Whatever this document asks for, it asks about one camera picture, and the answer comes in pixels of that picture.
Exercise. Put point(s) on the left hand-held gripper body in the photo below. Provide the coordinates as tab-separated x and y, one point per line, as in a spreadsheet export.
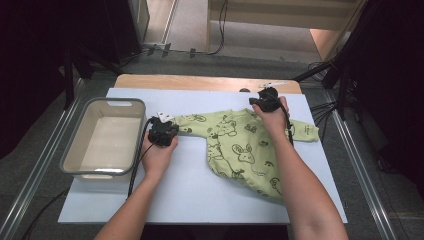
163	131

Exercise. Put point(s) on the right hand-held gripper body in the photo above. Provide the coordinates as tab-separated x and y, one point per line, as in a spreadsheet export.
270	100

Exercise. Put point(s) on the beige basket with grey rim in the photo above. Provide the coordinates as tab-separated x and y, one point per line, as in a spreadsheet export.
110	140

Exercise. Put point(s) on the green printed baby romper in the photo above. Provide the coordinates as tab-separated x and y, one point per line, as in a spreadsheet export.
233	150

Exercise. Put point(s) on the person's right hand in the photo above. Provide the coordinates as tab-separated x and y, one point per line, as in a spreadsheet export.
275	123

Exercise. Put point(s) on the person's left hand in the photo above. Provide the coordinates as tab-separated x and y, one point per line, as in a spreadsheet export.
156	160

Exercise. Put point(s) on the dark round table grommet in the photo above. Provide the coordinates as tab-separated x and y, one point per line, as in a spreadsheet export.
244	90

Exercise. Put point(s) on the white table mat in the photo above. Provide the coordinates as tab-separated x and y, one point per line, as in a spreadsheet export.
186	186

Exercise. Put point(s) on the black metal stand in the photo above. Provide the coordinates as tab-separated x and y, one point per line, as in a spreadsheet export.
341	96
69	86

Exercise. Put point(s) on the dark curtain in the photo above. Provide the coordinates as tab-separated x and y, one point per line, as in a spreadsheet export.
33	66
393	83

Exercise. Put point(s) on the black floor bracket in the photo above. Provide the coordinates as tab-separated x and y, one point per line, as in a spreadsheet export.
192	53
166	50

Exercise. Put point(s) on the light wooden furniture frame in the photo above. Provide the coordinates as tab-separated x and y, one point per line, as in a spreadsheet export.
283	13

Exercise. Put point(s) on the aluminium floor rail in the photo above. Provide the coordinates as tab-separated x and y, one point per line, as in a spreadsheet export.
350	146
41	160

